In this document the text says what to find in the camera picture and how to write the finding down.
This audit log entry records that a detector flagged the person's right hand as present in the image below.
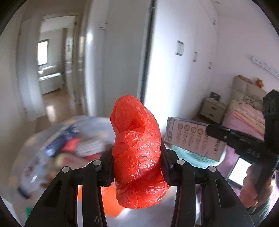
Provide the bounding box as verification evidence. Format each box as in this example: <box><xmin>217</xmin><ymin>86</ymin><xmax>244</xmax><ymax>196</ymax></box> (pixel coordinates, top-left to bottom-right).
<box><xmin>239</xmin><ymin>166</ymin><xmax>273</xmax><ymax>208</ymax></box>

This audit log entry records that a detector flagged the beige padded headboard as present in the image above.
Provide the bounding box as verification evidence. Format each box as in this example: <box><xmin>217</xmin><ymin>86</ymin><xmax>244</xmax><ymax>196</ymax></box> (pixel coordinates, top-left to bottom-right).
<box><xmin>230</xmin><ymin>75</ymin><xmax>267</xmax><ymax>111</ymax></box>

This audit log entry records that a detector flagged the smartphone with lit screen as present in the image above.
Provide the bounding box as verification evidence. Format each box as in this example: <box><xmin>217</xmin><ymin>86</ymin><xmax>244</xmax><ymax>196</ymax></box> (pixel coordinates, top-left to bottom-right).
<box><xmin>227</xmin><ymin>158</ymin><xmax>252</xmax><ymax>189</ymax></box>

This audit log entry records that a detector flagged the white wardrobe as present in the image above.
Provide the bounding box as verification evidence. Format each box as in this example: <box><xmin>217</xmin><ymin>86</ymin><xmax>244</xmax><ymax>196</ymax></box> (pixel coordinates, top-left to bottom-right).
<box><xmin>144</xmin><ymin>1</ymin><xmax>217</xmax><ymax>128</ymax></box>

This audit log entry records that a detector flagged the white blue mask box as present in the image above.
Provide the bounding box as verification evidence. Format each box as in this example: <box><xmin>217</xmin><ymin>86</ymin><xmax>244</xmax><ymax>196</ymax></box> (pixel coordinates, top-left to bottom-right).
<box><xmin>164</xmin><ymin>117</ymin><xmax>226</xmax><ymax>161</ymax></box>

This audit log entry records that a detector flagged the round floral tablecloth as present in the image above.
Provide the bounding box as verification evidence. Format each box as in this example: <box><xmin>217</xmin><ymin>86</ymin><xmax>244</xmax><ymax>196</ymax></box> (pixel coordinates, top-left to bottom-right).
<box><xmin>9</xmin><ymin>116</ymin><xmax>176</xmax><ymax>226</ymax></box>

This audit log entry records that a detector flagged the orange paper cup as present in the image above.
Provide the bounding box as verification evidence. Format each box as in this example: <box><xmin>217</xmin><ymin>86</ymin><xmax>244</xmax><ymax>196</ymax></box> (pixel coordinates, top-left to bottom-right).
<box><xmin>77</xmin><ymin>182</ymin><xmax>125</xmax><ymax>218</ymax></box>

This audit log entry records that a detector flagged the red plastic bag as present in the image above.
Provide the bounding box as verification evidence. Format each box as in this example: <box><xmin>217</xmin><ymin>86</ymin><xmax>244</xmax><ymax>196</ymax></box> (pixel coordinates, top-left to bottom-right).
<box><xmin>110</xmin><ymin>95</ymin><xmax>169</xmax><ymax>209</ymax></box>

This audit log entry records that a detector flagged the teal plastic laundry basket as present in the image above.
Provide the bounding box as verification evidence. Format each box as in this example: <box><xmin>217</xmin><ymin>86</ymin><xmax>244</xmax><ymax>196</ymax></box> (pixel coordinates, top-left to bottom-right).
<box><xmin>170</xmin><ymin>145</ymin><xmax>226</xmax><ymax>169</ymax></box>

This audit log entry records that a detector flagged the white bed in far room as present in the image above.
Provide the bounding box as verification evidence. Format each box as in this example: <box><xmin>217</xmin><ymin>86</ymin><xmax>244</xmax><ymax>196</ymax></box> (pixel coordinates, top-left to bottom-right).
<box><xmin>38</xmin><ymin>65</ymin><xmax>63</xmax><ymax>95</ymax></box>

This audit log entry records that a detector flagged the pink bed cover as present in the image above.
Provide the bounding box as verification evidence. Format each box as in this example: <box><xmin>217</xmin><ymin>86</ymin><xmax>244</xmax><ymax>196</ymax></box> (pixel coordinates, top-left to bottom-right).
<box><xmin>216</xmin><ymin>102</ymin><xmax>267</xmax><ymax>186</ymax></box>

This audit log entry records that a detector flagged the green grey sleeve forearm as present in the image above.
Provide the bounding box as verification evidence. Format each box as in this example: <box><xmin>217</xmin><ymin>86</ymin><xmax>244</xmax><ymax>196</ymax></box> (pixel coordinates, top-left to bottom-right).
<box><xmin>250</xmin><ymin>198</ymin><xmax>270</xmax><ymax>227</ymax></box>

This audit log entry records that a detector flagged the beige bedside table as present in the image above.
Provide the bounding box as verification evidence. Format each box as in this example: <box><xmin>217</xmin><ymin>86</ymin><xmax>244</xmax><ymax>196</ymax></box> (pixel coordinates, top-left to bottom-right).
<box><xmin>199</xmin><ymin>97</ymin><xmax>227</xmax><ymax>124</ymax></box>

